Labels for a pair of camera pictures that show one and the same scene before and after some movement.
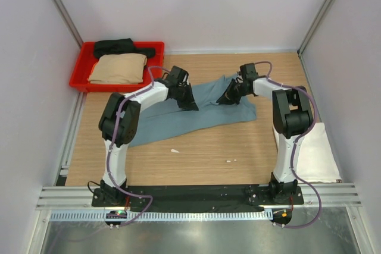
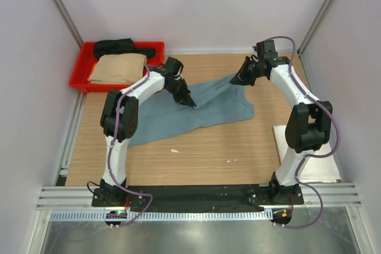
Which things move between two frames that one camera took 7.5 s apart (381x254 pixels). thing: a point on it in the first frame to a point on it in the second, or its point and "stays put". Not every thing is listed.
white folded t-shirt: (317, 162) stays put
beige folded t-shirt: (119, 68) stays put
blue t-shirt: (164, 120) stays put
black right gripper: (228, 97) to (241, 78)
